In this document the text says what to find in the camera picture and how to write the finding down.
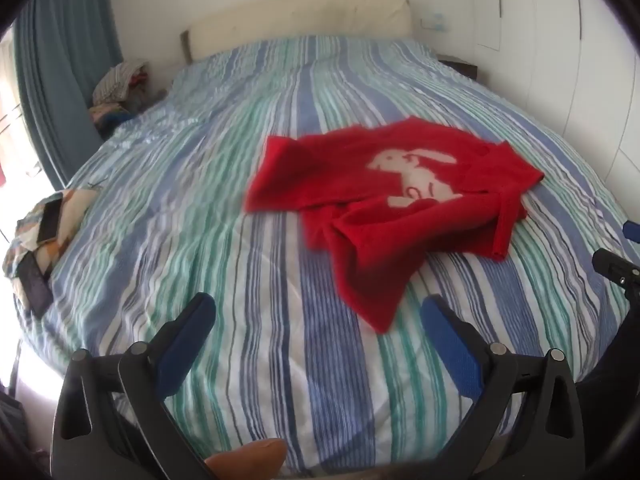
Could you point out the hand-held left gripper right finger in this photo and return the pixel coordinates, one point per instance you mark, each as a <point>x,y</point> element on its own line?
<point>450,347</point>

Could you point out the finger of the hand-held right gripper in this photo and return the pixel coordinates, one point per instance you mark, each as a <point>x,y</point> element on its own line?
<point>632,231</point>

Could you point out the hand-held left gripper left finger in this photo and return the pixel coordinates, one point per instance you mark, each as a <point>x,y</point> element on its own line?
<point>182,342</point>

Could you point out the red sweater with white rabbit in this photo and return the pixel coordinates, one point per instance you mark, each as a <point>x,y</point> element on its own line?
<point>360,240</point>

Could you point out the pile of colourful clothes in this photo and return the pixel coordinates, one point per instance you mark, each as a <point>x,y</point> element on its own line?
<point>110,116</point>

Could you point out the person's left hand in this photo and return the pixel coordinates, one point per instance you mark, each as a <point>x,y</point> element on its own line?
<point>250,457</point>

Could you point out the blue green striped bed blanket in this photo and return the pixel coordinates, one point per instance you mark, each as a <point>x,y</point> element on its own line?
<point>200,200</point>

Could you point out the patterned cushion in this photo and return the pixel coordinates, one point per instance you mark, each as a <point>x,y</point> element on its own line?
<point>70,210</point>

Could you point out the white wardrobe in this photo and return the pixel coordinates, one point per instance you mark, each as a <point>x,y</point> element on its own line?
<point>565,50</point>

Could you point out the dark wooden nightstand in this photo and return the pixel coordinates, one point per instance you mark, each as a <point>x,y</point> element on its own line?
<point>460,65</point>

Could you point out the blue curtain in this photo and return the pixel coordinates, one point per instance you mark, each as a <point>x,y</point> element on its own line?
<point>60,60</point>

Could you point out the cream padded headboard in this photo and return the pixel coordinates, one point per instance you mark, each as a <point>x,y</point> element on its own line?
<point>300,20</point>

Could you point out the wall socket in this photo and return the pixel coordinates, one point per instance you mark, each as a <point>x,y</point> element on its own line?
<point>432,21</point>

